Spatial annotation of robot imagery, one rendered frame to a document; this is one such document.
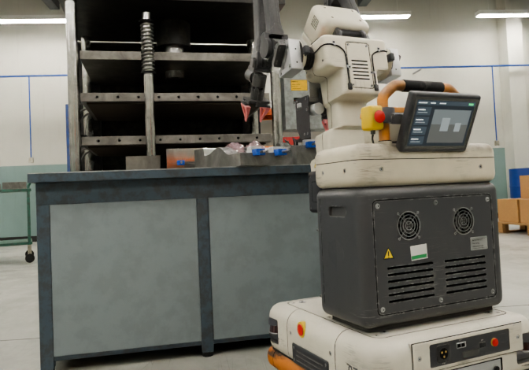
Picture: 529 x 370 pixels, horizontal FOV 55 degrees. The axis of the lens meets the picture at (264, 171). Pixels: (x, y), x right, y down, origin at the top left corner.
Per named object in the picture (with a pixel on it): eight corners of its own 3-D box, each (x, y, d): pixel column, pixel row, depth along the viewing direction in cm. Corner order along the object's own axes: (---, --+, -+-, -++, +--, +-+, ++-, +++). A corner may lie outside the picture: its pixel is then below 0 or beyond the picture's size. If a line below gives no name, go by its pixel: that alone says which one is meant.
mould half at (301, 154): (350, 163, 235) (349, 134, 236) (297, 164, 229) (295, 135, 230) (316, 168, 284) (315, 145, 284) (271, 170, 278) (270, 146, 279)
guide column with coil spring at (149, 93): (159, 238, 289) (151, 12, 294) (149, 238, 288) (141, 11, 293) (159, 237, 294) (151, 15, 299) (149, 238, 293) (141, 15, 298)
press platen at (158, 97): (269, 101, 312) (269, 92, 312) (80, 101, 288) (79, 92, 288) (247, 118, 384) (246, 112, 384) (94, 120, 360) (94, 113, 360)
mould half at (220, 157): (292, 164, 225) (291, 139, 226) (240, 165, 212) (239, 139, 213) (241, 171, 269) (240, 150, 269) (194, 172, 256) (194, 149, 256)
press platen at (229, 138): (271, 141, 311) (271, 133, 311) (81, 146, 287) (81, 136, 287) (248, 151, 383) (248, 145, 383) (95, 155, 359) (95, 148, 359)
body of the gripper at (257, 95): (242, 100, 215) (244, 83, 212) (264, 101, 220) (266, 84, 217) (247, 105, 210) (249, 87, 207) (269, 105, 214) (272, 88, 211)
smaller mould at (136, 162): (160, 171, 229) (160, 155, 229) (126, 172, 226) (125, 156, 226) (160, 172, 248) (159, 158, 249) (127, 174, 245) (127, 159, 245)
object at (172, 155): (213, 176, 301) (212, 147, 302) (167, 179, 295) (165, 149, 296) (205, 179, 350) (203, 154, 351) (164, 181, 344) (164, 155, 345)
